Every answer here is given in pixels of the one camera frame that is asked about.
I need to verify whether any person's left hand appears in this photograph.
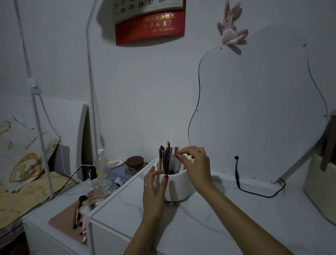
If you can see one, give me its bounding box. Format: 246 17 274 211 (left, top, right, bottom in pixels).
142 166 170 220

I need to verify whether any person's right hand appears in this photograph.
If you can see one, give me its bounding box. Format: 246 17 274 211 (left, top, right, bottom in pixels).
176 146 215 194

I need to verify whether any white round pen holder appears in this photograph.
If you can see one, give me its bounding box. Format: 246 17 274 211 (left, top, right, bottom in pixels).
157 157 195 203

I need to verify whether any person's right forearm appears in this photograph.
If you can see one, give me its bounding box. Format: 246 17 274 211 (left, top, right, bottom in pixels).
197 183 300 255

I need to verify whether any person's left forearm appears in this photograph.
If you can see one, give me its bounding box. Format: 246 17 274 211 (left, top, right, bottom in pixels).
122 213 165 255

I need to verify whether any bunch of makeup pens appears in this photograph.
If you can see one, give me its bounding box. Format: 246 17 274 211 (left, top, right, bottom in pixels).
158 140 185 175

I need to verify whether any glass jar with brown lid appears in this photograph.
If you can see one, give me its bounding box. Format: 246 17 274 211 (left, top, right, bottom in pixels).
124 156 145 177

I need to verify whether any blue tissue box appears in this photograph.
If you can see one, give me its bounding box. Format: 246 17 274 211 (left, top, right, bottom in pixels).
109 160 132 186

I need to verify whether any clear plastic bottle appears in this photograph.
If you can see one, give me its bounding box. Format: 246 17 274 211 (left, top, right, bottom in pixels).
94 149 110 183

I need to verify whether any pink makeup brush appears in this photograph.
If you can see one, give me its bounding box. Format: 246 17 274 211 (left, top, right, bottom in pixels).
79 214 87 245

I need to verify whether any black makeup brush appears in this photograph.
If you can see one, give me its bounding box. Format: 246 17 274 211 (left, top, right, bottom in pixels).
73 195 88 229

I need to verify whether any pink desk mat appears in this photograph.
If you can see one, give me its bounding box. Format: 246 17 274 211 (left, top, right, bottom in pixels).
48 189 106 237

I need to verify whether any white lamp pole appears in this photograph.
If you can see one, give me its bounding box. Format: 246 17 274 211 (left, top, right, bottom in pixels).
86 0 106 158

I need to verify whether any white headboard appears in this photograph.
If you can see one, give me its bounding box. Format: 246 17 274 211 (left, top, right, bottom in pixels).
0 97 91 182

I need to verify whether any white bedside cabinet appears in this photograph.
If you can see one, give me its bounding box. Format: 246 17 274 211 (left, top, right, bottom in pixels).
22 158 159 255

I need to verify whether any pink plush bunny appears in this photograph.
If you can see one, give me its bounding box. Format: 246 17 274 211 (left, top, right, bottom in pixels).
216 0 249 47

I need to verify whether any yellow patterned bed sheet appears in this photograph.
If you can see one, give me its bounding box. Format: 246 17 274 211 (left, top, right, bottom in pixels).
0 115 78 232

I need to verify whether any cream tote bag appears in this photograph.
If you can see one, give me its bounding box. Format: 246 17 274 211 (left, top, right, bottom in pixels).
302 152 336 226

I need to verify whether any white charging cable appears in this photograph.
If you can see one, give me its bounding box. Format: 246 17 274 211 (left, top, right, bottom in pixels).
69 163 98 187

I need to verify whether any cloud-shaped wall mirror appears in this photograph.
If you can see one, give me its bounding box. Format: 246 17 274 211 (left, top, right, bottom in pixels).
187 24 329 184

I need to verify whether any black power cable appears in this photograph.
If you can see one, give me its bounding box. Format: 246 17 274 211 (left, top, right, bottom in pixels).
234 156 286 198

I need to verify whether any thin black cable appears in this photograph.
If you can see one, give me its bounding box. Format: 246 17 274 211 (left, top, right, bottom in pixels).
49 164 83 202

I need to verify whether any red wall calendar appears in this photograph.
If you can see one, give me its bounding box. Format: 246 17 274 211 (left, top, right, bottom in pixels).
113 0 186 46

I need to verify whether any white cord with switch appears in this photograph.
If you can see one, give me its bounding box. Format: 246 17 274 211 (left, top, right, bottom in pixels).
14 0 62 196

